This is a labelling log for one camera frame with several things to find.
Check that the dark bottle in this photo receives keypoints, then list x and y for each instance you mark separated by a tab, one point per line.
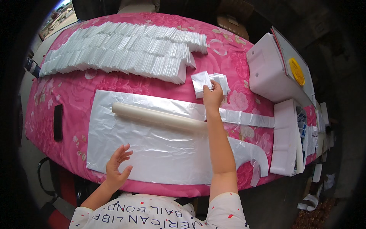
32	67

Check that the person's right hand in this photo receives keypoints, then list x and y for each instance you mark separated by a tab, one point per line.
213	98

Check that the flat white plastic bag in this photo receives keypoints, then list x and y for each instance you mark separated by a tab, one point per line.
160	154

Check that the brown cardboard box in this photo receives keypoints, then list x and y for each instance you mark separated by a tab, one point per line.
233	21

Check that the black and red chair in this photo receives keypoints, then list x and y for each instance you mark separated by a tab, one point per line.
61	194

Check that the yellow round lid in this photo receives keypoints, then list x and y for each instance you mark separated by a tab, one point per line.
296	71

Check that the pink floral table cloth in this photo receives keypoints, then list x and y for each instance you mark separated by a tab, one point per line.
71	94

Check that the person's left hand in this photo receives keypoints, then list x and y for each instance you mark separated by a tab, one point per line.
115	173

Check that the black phone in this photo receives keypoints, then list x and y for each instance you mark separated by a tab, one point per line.
58	122

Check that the narrow white foam box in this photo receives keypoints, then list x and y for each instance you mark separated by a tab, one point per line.
286	137

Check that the cream roll tube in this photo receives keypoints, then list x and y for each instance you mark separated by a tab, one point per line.
160	118

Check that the small pile of folded bags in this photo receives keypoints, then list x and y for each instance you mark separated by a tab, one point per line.
223	81

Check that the person's body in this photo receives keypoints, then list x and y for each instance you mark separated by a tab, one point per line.
154	213

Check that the rows of folded plastic bags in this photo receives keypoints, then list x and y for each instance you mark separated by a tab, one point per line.
120	48

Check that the large white foam box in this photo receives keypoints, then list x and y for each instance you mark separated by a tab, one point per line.
267	73

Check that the white plastic bag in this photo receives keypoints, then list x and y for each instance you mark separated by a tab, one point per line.
200	83
160	154

